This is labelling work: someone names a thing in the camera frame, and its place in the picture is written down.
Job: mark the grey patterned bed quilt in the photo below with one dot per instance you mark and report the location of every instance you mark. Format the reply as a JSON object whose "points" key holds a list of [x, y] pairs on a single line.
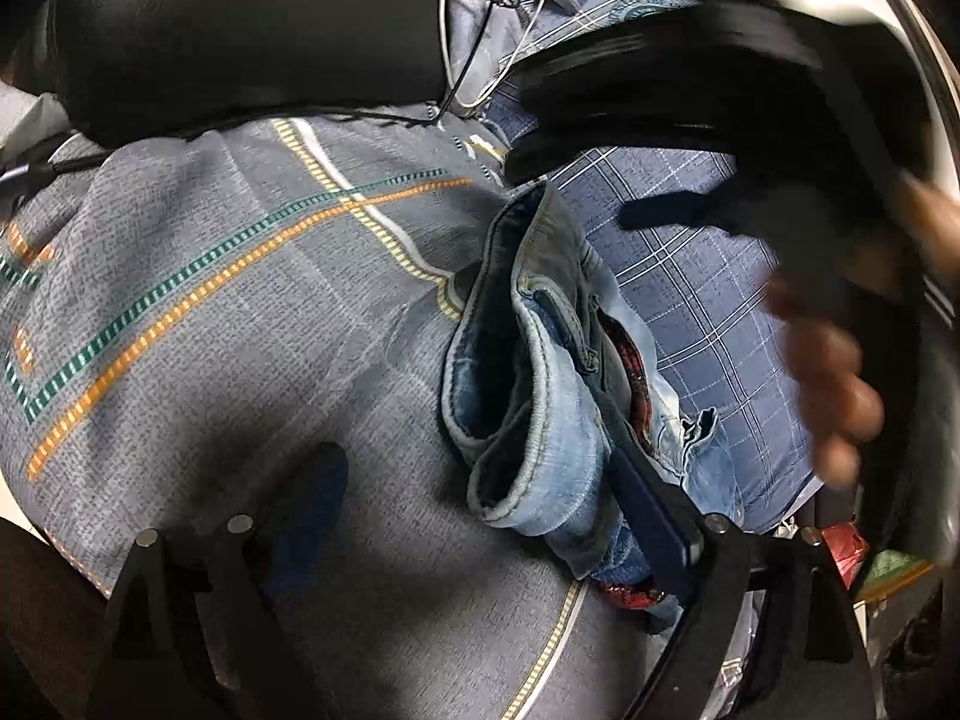
{"points": [[185, 319]]}

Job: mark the black cushion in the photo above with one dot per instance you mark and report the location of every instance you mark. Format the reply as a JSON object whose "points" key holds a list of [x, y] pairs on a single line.
{"points": [[131, 69]]}

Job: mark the light blue denim jeans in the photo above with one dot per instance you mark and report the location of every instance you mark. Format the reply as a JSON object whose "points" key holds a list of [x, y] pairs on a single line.
{"points": [[548, 368]]}

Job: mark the blue plaid pillow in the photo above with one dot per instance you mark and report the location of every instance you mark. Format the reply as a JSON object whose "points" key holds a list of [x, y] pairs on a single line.
{"points": [[699, 290]]}

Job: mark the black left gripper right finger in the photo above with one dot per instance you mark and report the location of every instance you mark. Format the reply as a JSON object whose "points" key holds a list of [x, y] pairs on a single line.
{"points": [[705, 561]]}

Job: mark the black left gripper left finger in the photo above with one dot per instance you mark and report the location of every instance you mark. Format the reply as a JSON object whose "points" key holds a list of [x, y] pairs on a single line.
{"points": [[260, 555]]}

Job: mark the right hand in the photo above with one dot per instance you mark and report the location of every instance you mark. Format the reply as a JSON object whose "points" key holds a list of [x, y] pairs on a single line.
{"points": [[838, 408]]}

